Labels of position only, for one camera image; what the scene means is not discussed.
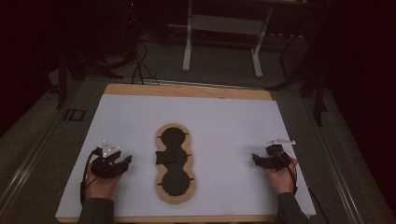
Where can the person's right hand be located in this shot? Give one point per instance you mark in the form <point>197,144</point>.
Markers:
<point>283,182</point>

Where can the person's left hand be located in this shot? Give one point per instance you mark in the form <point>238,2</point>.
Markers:
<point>101,186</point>

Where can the white metal stand frame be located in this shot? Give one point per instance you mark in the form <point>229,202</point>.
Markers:
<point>187,46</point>

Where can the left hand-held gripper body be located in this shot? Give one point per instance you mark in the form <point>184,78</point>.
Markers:
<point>107,166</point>

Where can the wooden figure-eight board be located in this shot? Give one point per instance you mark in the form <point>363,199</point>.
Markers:
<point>174,186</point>

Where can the white work board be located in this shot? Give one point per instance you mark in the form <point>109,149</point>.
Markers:
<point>224,124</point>

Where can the black stand with angled legs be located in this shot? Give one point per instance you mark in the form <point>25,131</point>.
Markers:
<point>62,81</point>

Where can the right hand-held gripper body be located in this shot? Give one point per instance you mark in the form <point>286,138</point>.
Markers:
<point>276,158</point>

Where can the metal floor rail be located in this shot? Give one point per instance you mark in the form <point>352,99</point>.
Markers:
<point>339,174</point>
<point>28,165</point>

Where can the black stand with long legs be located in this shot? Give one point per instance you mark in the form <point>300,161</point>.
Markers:
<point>318,93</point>

